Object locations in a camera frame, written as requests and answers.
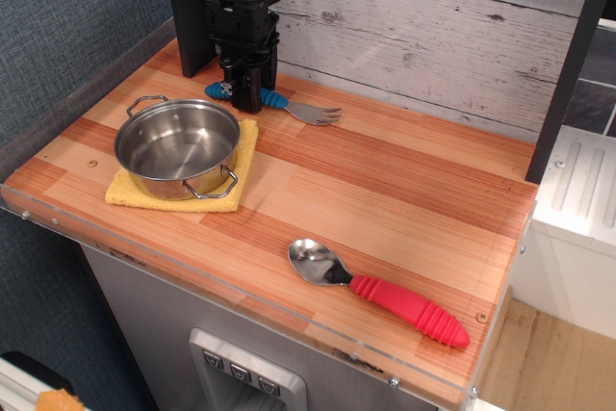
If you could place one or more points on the silver dispenser panel with buttons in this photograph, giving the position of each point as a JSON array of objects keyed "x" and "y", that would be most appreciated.
[{"x": 233, "y": 378}]

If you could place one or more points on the clear acrylic edge guard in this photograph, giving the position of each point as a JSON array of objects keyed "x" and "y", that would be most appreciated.
[{"x": 248, "y": 271}]

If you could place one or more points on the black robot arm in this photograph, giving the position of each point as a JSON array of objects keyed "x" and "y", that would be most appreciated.
[{"x": 245, "y": 33}]

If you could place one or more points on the red handled metal spoon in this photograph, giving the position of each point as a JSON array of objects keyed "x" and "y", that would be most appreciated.
[{"x": 319, "y": 265}]

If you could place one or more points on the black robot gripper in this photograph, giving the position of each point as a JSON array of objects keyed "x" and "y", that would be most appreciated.
[{"x": 245, "y": 33}]

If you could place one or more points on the blue handled metal fork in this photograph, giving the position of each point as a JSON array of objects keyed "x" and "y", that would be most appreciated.
[{"x": 304, "y": 112}]

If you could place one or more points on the orange and black object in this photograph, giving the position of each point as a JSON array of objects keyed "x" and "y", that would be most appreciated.
[{"x": 27, "y": 384}]

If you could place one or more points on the white toy sink drainboard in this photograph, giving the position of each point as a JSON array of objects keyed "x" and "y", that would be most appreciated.
[{"x": 566, "y": 262}]

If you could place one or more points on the grey toy fridge cabinet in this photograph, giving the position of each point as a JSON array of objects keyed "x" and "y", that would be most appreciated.
[{"x": 156, "y": 318}]

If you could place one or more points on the yellow folded cloth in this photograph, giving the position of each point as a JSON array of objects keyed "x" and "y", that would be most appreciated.
[{"x": 123, "y": 191}]

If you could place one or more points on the small stainless steel pot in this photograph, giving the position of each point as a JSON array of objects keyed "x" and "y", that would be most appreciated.
[{"x": 180, "y": 149}]

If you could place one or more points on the black right upright post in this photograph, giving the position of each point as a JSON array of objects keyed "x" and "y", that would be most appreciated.
[{"x": 586, "y": 26}]

